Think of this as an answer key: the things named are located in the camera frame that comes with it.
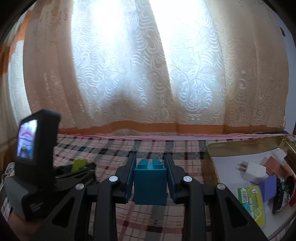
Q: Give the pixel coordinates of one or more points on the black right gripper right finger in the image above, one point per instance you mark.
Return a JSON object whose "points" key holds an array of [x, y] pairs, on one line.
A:
{"points": [[211, 212]]}

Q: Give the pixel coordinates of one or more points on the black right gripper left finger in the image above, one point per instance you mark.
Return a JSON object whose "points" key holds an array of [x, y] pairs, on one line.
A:
{"points": [[89, 212]]}

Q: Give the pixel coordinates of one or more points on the lime green toy brick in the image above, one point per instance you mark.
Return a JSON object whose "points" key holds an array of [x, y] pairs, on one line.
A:
{"points": [[77, 164]]}

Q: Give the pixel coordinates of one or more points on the blue toy brick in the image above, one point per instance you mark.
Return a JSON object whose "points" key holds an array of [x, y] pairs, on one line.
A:
{"points": [[150, 183]]}

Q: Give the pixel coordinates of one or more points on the person's left hand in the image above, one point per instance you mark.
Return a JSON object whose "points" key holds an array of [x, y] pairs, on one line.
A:
{"points": [[22, 229]]}

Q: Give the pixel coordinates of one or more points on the white patterned cloth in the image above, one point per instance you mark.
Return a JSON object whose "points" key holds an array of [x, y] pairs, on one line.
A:
{"points": [[10, 171]]}

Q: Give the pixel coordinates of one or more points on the green tissue packet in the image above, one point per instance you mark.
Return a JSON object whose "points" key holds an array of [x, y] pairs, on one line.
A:
{"points": [[251, 200]]}

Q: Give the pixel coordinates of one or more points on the white charger plug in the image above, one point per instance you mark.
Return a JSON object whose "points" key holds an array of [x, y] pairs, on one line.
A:
{"points": [[252, 172]]}

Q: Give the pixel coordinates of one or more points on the plaid tablecloth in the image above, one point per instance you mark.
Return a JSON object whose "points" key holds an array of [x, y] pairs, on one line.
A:
{"points": [[142, 222]]}

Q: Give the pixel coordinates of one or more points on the purple cube block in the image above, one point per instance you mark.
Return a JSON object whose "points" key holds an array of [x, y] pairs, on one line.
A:
{"points": [[268, 188]]}

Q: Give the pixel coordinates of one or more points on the brown card deck box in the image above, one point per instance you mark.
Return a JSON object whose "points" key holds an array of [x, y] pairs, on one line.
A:
{"points": [[274, 167]]}

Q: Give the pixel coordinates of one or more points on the dark brown rectangular bar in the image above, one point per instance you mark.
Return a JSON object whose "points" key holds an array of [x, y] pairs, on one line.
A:
{"points": [[290, 158]]}

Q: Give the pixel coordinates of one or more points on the cream lace curtain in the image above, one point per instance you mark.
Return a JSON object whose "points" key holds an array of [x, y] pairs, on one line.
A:
{"points": [[130, 67]]}

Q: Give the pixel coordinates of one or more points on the action camera with screen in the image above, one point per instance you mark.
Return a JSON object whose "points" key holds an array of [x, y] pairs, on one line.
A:
{"points": [[37, 137]]}

